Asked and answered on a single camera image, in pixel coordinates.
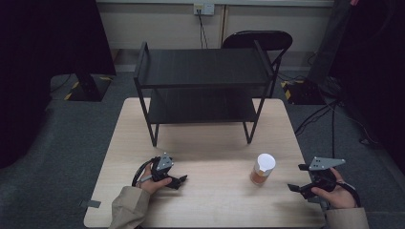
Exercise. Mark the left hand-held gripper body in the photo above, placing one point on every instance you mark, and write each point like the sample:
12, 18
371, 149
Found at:
160, 170

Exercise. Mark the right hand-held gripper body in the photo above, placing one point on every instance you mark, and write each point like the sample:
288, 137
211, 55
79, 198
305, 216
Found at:
322, 179

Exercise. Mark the person's left hand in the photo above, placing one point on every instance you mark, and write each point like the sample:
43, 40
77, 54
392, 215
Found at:
148, 184

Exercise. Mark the person's right hand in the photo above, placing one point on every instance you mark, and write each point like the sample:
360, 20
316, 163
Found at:
339, 197

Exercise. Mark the orange cup with white lid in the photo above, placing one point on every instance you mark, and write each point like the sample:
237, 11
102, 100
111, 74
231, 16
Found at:
262, 171

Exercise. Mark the black stand base striped tape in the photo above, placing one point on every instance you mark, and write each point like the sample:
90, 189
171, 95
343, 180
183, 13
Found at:
302, 92
87, 89

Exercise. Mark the grey tape strip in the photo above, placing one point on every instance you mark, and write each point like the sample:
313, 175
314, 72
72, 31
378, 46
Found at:
90, 204

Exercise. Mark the black two-tier shelf rack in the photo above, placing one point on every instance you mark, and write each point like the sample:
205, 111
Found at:
203, 68

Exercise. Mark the black curtain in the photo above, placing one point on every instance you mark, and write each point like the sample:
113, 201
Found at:
379, 70
41, 57

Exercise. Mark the black chair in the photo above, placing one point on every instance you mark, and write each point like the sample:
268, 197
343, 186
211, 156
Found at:
254, 39

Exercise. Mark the grey stand post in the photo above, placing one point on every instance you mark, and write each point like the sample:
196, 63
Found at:
334, 38

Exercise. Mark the white wall socket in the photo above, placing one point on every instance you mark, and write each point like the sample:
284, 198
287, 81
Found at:
204, 9

